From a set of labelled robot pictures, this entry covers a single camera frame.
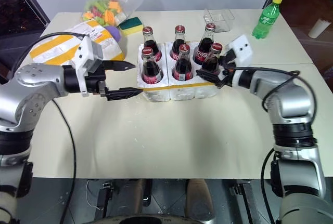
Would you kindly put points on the clear plastic container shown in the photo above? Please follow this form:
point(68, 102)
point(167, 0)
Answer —
point(219, 20)

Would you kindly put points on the clear bag of coloured blocks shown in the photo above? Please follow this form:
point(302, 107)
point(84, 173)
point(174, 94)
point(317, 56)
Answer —
point(109, 8)

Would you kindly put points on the green plastic soda bottle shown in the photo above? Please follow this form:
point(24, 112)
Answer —
point(266, 18)

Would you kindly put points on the black table frame bracket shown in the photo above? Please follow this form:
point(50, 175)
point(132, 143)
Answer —
point(105, 194)
point(244, 195)

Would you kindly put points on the yellow green sponge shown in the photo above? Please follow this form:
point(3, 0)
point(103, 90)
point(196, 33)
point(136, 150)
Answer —
point(130, 26)

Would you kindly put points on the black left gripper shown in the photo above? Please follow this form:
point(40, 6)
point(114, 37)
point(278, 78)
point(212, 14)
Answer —
point(93, 82)

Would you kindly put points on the purple soft object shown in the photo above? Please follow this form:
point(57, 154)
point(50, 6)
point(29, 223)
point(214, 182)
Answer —
point(115, 33)

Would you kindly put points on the white foam crate yellow tape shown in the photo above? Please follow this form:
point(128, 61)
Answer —
point(166, 91)

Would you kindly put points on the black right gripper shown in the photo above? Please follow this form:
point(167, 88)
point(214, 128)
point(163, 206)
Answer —
point(227, 74)

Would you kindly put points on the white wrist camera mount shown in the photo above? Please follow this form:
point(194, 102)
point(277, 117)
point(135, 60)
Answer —
point(240, 48)
point(86, 50)

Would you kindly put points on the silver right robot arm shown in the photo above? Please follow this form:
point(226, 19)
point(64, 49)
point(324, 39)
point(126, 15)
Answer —
point(291, 96)

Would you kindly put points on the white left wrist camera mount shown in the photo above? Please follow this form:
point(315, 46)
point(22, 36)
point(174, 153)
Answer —
point(86, 50)

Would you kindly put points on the white paper cup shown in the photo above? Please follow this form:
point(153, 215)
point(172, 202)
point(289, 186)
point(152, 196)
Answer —
point(318, 27)

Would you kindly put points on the glass cola bottle red cap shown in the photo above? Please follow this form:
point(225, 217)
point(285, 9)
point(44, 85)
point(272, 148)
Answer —
point(152, 70)
point(151, 43)
point(212, 60)
point(205, 44)
point(179, 39)
point(182, 65)

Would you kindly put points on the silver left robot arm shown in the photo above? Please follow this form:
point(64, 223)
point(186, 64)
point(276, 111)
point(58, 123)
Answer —
point(33, 86)

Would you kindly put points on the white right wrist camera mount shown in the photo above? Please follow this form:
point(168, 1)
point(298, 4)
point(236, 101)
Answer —
point(240, 48)

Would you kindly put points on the white box yellow tape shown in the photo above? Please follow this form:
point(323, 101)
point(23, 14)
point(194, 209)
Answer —
point(59, 47)

